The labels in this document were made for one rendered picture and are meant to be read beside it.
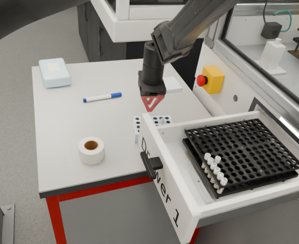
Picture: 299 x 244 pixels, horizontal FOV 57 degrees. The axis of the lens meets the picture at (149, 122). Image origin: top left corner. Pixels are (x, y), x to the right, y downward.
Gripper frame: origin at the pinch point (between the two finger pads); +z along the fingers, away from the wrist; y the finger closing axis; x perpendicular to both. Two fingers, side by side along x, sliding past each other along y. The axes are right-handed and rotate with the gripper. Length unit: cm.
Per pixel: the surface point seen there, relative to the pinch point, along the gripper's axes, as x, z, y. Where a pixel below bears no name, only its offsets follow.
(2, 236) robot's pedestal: 63, 83, 7
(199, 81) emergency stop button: -18.3, -1.9, 10.1
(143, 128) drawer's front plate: 4.1, -4.9, -14.5
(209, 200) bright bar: -8.2, -0.1, -32.9
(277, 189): -21.8, -4.6, -34.4
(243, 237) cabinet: -32, 37, -26
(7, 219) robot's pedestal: 62, 84, 16
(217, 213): -7.8, -2.8, -37.7
